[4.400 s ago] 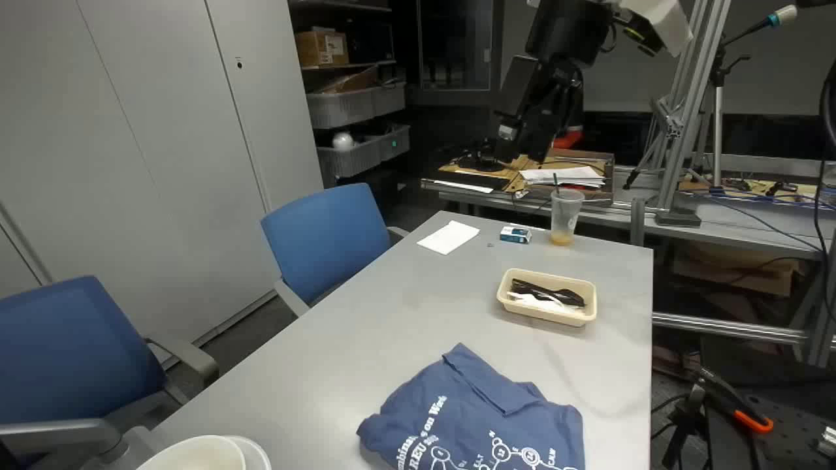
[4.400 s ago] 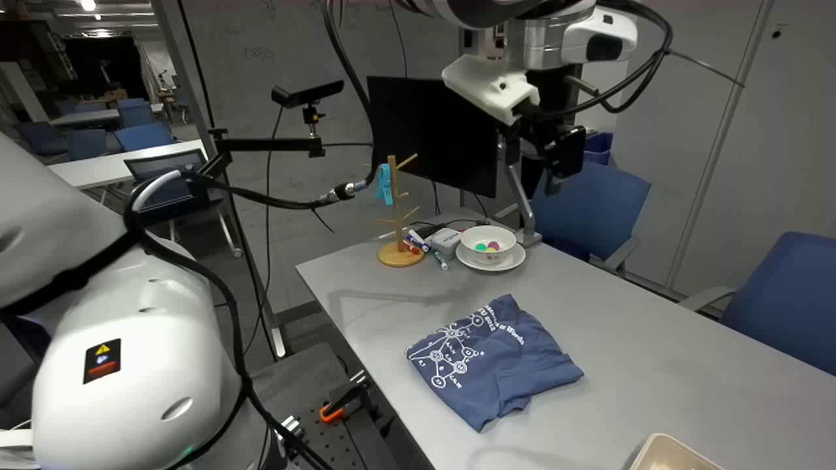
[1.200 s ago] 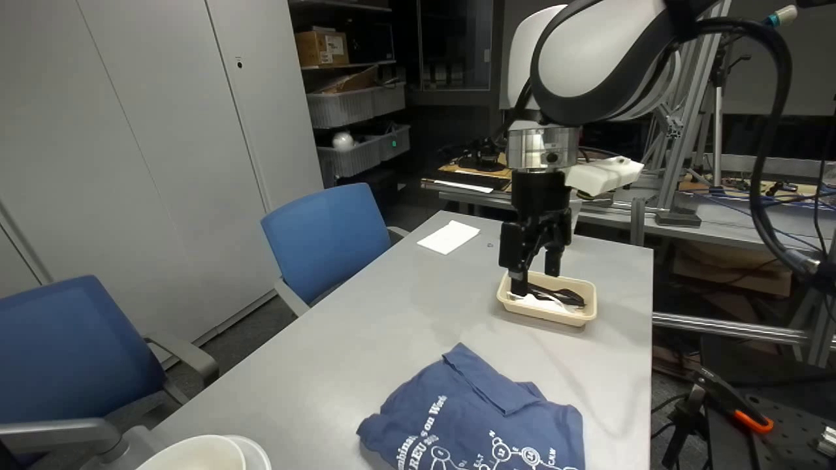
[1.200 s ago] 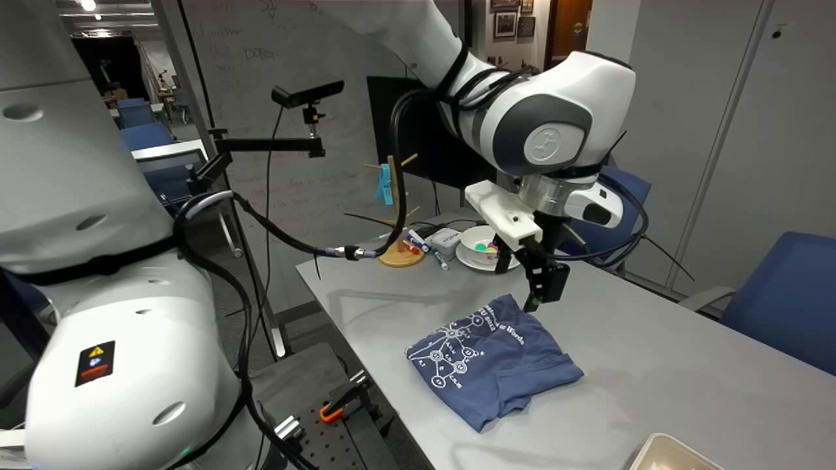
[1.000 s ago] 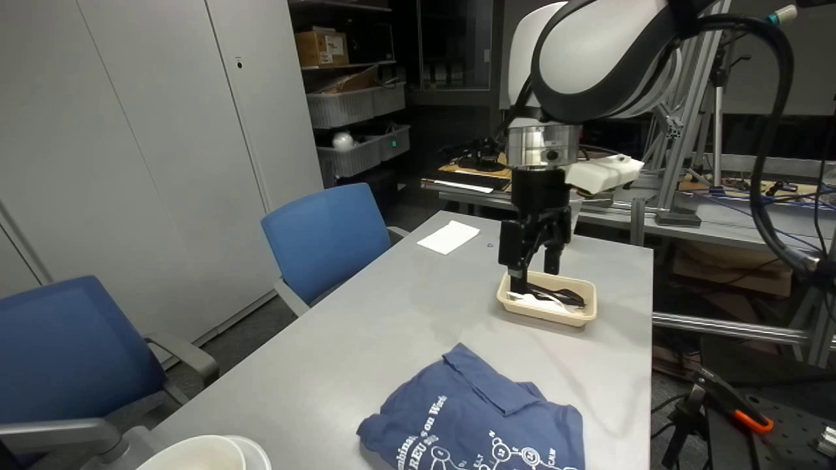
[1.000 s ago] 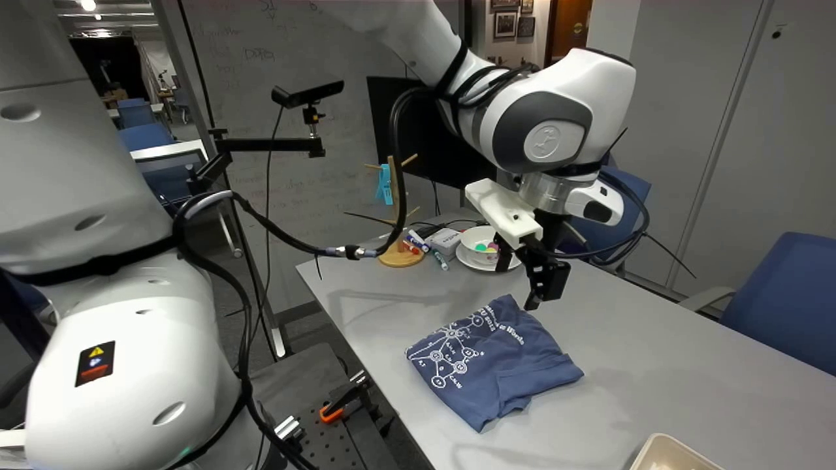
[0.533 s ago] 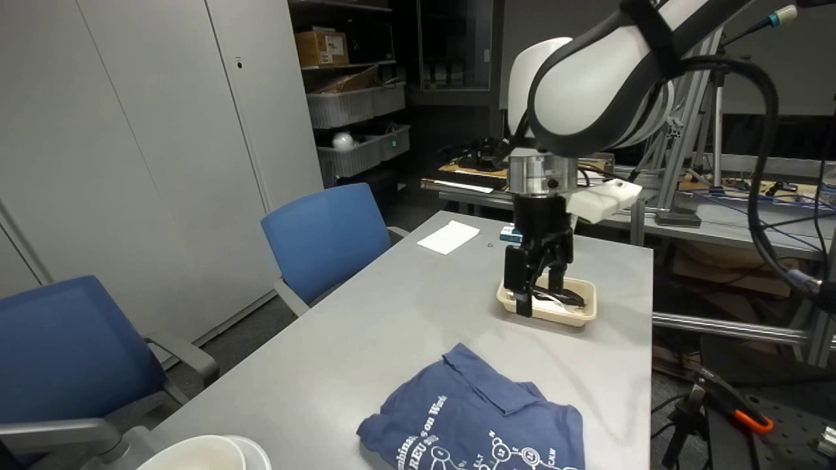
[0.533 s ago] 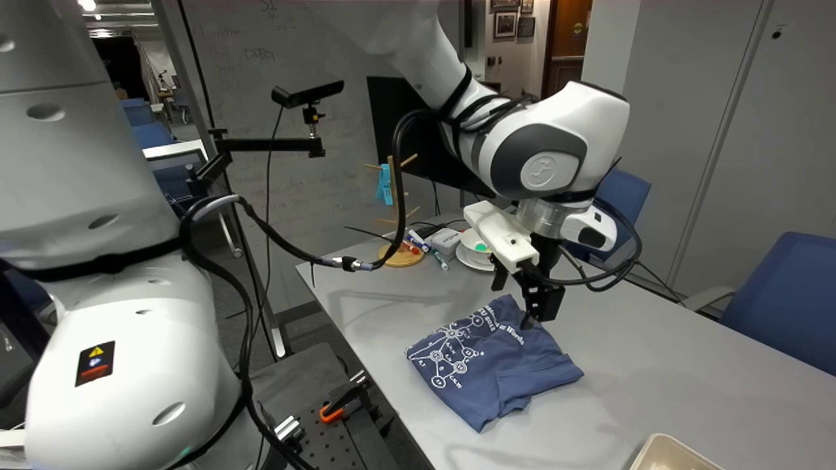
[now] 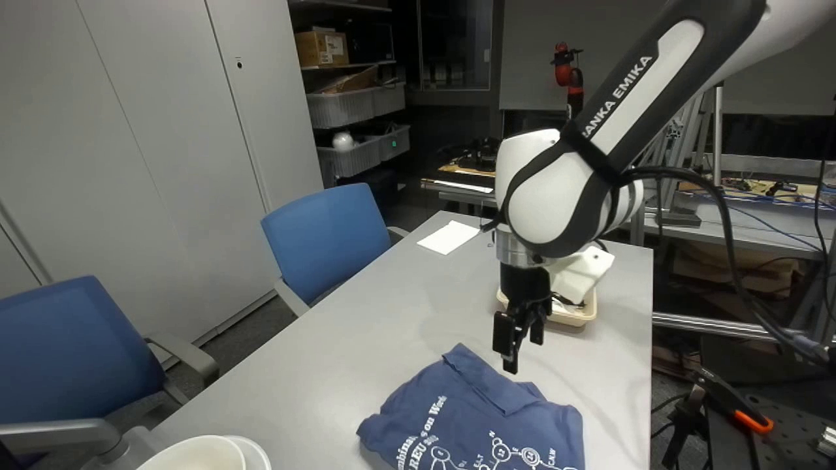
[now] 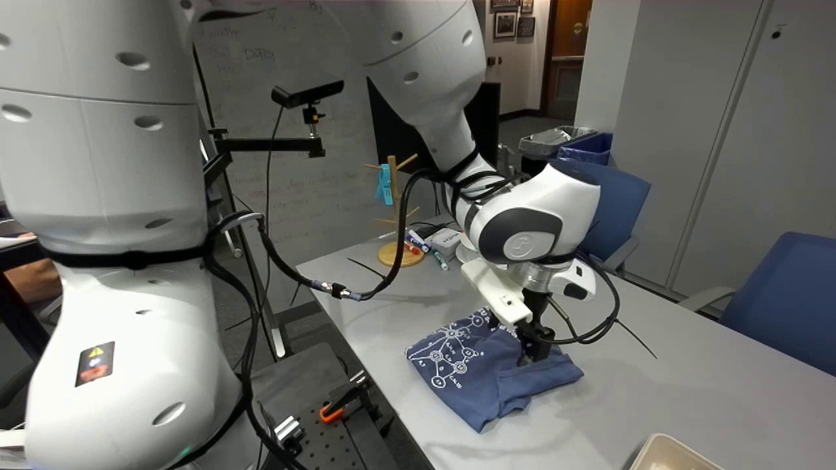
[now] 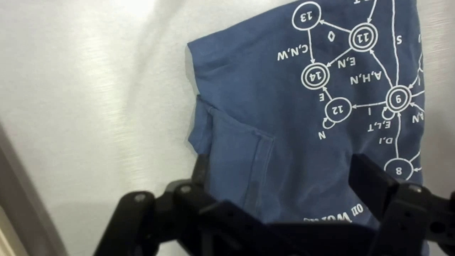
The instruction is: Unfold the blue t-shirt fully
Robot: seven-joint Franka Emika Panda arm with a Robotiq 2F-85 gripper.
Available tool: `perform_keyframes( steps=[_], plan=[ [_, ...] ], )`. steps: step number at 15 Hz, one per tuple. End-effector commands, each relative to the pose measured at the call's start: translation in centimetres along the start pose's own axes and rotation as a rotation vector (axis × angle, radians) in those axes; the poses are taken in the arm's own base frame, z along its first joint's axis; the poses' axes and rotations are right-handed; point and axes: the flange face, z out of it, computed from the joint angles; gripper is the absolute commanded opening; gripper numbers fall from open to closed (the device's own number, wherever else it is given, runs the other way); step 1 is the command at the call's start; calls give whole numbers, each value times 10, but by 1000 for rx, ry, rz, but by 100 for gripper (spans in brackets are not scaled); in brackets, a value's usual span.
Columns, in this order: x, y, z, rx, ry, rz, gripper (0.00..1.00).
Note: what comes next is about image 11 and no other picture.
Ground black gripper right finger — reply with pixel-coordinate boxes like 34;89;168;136
350;154;455;256

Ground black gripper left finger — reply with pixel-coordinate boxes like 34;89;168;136
94;180;268;256

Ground blue printed t-shirt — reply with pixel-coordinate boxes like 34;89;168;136
187;0;428;232

